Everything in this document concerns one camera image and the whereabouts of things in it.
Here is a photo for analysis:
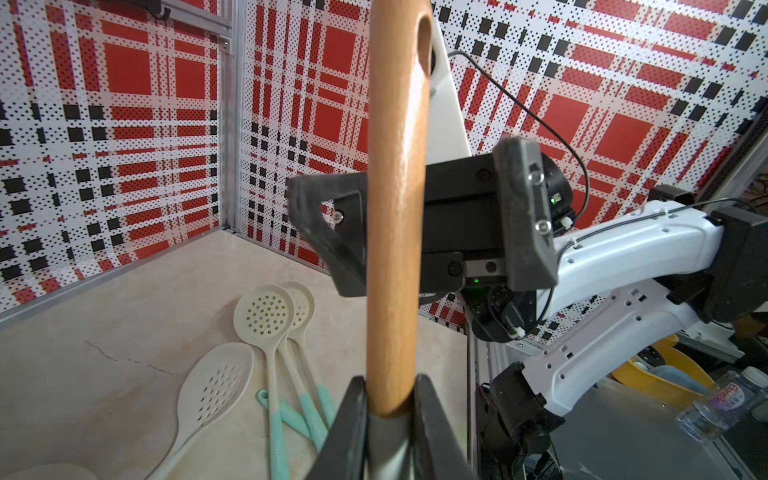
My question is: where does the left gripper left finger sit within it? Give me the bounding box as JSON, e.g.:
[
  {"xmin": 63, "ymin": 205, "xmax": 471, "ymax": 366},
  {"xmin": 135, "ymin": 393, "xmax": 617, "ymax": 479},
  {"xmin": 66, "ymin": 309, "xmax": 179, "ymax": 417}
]
[{"xmin": 306, "ymin": 376, "xmax": 368, "ymax": 480}]

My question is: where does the cream skimmer green handle near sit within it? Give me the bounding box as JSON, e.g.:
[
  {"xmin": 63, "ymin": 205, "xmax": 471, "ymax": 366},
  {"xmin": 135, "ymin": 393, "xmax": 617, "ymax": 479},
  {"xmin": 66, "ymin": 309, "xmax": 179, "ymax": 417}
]
[{"xmin": 255, "ymin": 390, "xmax": 312, "ymax": 440}]

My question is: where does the slotted spoon wooden handle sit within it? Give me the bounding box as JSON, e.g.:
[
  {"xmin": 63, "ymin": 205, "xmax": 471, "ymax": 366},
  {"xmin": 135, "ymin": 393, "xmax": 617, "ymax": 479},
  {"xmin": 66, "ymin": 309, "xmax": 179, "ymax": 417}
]
[{"xmin": 148, "ymin": 342, "xmax": 255, "ymax": 480}]

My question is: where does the cream utensil rack stand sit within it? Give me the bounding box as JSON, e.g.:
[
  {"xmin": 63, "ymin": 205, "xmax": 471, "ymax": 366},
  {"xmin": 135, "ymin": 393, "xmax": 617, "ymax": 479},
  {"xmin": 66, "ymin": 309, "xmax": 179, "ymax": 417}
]
[{"xmin": 2, "ymin": 463, "xmax": 97, "ymax": 480}]

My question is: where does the cream skimmer green handle far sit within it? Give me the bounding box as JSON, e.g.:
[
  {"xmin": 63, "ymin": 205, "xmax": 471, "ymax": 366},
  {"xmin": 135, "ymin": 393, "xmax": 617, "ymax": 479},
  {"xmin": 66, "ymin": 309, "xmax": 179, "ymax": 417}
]
[{"xmin": 233, "ymin": 285, "xmax": 294, "ymax": 479}]

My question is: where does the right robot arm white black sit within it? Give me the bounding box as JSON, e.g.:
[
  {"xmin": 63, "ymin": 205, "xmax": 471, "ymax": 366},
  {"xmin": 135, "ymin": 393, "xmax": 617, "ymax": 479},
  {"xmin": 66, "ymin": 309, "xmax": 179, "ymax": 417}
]
[{"xmin": 287, "ymin": 137, "xmax": 767, "ymax": 479}]

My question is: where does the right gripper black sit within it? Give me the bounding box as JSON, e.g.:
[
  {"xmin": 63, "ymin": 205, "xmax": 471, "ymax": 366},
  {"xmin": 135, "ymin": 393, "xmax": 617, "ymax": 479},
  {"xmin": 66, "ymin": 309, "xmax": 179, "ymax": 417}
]
[{"xmin": 287, "ymin": 138, "xmax": 573, "ymax": 297}]

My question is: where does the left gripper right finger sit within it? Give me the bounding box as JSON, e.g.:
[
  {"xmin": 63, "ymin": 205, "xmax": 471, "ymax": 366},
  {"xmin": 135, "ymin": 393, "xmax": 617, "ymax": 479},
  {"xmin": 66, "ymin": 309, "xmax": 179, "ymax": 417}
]
[{"xmin": 413, "ymin": 374, "xmax": 476, "ymax": 480}]

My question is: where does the yellow bin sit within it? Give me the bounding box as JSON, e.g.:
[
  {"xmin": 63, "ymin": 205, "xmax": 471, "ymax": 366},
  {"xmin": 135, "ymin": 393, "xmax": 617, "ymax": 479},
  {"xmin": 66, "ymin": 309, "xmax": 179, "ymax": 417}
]
[{"xmin": 611, "ymin": 334, "xmax": 715, "ymax": 409}]

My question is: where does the cream skimmer green handle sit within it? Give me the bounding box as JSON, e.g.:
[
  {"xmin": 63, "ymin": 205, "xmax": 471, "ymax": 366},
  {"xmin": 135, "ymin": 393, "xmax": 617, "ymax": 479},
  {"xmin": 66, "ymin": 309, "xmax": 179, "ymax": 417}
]
[
  {"xmin": 278, "ymin": 281, "xmax": 337, "ymax": 452},
  {"xmin": 255, "ymin": 390, "xmax": 312, "ymax": 440},
  {"xmin": 233, "ymin": 285, "xmax": 294, "ymax": 479}
]

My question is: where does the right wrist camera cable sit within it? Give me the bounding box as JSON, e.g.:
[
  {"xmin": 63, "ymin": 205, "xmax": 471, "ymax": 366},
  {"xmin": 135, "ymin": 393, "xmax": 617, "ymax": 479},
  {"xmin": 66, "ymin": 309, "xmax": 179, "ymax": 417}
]
[{"xmin": 446, "ymin": 50, "xmax": 592, "ymax": 229}]

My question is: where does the plastic water bottle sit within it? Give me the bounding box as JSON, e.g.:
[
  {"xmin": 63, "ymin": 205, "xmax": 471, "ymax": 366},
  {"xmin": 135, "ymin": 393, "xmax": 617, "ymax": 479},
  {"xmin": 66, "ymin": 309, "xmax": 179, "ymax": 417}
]
[{"xmin": 676, "ymin": 366, "xmax": 767, "ymax": 443}]

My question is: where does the cream skimmer green handle middle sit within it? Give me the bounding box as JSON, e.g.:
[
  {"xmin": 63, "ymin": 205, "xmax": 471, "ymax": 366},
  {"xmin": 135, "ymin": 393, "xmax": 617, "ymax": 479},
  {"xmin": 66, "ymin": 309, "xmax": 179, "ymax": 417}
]
[{"xmin": 278, "ymin": 281, "xmax": 337, "ymax": 452}]

